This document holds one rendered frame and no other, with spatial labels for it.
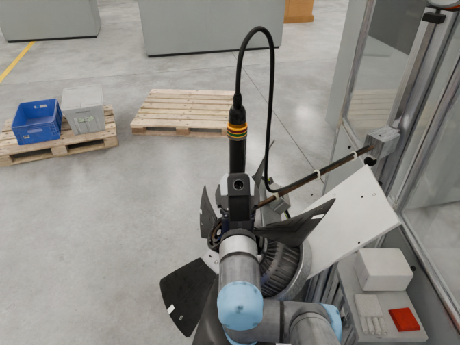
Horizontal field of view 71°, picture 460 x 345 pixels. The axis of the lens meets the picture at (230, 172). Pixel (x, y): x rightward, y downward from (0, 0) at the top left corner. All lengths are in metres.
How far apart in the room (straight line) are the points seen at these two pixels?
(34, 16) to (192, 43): 3.34
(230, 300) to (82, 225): 2.49
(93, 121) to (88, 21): 4.39
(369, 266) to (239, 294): 0.87
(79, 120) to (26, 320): 2.06
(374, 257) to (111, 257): 1.89
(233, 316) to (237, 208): 0.21
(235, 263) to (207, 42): 6.01
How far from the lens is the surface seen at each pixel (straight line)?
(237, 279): 0.57
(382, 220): 1.00
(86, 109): 3.73
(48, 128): 3.87
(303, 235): 0.78
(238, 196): 0.64
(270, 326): 0.65
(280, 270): 1.06
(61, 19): 8.06
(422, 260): 1.44
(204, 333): 0.94
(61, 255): 2.82
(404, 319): 1.40
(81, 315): 2.45
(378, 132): 1.22
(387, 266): 1.39
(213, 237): 1.04
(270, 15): 6.64
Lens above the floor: 1.99
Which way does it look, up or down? 38 degrees down
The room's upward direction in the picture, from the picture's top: straight up
